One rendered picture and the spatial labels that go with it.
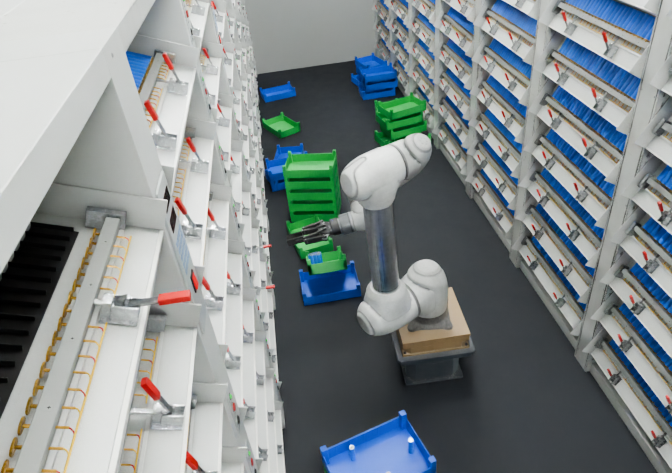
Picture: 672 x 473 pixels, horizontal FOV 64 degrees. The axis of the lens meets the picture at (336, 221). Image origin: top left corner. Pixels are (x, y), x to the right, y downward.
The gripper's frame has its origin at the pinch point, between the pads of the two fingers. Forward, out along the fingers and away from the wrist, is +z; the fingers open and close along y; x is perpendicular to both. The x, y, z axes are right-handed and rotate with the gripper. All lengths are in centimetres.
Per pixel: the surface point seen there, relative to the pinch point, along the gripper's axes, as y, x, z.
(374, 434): -84, -25, -13
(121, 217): -126, 100, 4
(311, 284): 32, -55, 4
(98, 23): -111, 121, 0
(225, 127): -3, 58, 9
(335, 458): -89, -25, 1
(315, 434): -57, -55, 12
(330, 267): 24.4, -40.8, -8.8
